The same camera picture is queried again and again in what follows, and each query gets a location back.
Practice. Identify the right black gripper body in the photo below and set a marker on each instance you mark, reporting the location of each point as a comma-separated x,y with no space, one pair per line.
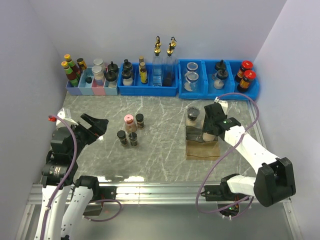
207,125

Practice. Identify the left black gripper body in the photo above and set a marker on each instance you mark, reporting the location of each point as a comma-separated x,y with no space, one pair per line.
83,136

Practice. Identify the yellow lid spice jar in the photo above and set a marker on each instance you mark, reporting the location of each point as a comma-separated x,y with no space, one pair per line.
208,137

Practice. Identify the pink lid spice jar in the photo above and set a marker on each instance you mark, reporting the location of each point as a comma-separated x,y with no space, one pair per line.
130,125

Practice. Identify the black cap spice bottle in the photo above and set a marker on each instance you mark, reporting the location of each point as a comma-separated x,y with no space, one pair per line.
140,121

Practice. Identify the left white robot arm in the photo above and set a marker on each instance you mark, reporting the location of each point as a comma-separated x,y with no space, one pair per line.
63,199

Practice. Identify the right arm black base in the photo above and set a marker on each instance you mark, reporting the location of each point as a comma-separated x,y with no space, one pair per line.
212,193

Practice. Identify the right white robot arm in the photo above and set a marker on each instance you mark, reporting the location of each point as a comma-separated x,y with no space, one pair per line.
274,180

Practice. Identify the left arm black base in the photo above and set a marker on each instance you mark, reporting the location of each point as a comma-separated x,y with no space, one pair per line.
95,208

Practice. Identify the small black cap bottle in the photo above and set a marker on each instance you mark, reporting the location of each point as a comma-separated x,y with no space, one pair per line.
121,134

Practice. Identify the dark shaker spice bottle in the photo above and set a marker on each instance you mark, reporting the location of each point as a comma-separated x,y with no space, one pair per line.
133,138

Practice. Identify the front black lid sugar jar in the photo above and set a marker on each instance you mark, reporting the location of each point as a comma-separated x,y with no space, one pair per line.
219,78

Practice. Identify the pink storage bin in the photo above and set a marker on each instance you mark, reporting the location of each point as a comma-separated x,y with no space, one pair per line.
98,90

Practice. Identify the large blue triple bin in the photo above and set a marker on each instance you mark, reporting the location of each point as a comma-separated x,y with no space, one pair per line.
204,86

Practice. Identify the pale blue storage bin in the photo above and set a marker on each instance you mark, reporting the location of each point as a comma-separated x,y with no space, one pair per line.
111,88

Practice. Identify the light blue storage bin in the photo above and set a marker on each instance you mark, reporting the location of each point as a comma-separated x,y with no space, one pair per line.
86,88

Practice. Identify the front clear glass jar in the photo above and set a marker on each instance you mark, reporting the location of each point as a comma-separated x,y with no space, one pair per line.
191,81

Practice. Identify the clear glass jar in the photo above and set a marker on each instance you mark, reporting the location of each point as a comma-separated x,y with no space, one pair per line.
192,67
191,81

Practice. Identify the purple storage bin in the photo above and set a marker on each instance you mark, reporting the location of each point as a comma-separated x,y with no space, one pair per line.
72,90

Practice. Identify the rear black lid jar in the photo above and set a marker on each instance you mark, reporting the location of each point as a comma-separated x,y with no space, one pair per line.
220,65

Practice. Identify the small black cap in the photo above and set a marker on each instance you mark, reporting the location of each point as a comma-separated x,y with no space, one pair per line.
88,80

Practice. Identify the front red lid sauce jar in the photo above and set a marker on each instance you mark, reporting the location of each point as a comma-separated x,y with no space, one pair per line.
247,78

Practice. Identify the red lid sauce jar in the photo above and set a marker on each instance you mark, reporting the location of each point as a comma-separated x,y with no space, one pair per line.
247,78
244,66

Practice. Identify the front silver lid jar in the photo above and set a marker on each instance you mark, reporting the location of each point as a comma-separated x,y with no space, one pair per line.
99,75

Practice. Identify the silver lid jar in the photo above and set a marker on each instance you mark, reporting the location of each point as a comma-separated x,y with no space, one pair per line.
99,62
99,75

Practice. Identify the front red sauce bottle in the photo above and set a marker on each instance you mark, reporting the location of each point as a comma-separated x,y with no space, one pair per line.
70,74

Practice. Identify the red sauce bottle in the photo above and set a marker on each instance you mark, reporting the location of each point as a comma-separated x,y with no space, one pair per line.
72,64
70,74

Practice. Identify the front black pourer jar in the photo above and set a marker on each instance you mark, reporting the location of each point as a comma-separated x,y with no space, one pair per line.
111,79

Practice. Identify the black pourer jar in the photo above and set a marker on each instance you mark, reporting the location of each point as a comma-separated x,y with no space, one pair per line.
111,79
113,67

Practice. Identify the rear clear glass jar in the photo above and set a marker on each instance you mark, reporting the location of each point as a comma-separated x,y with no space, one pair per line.
192,67

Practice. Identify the blue divided crate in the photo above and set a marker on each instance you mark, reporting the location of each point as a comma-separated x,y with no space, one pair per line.
139,89

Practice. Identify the rear red lid sauce jar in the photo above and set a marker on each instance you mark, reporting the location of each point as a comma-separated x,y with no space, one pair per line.
244,66

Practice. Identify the front black top shaker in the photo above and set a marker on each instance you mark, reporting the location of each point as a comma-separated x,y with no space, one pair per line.
127,77

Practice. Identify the black shaker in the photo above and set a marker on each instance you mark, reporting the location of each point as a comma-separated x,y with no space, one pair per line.
127,77
127,65

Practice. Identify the rear black pourer jar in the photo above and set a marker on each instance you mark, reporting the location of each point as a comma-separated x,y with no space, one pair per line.
113,67

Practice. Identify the right dark oil bottle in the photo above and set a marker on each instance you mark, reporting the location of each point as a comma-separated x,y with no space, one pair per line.
169,64

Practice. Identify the rear silver lid jar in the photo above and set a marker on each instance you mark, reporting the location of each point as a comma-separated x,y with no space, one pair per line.
99,62

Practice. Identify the rear black top shaker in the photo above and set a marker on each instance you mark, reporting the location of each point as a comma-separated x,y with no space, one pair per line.
127,65

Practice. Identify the dark yellow label bottle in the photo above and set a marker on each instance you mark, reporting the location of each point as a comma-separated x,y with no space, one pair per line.
81,64

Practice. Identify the rear red sauce bottle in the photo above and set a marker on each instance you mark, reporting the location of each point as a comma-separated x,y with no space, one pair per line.
72,64

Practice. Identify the front cork yellow bottle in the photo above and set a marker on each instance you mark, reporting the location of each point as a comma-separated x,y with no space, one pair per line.
143,73

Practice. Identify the left glass oil bottle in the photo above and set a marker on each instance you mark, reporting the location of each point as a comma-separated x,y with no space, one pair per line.
157,64

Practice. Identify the rear cork bottle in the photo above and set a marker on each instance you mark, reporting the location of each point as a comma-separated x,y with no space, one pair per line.
141,60

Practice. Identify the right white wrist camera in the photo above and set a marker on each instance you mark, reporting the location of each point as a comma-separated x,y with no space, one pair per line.
223,103

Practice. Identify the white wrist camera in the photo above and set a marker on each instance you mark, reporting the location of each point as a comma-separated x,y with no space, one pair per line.
223,103
65,115

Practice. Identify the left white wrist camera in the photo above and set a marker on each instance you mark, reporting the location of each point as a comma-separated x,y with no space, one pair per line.
65,115

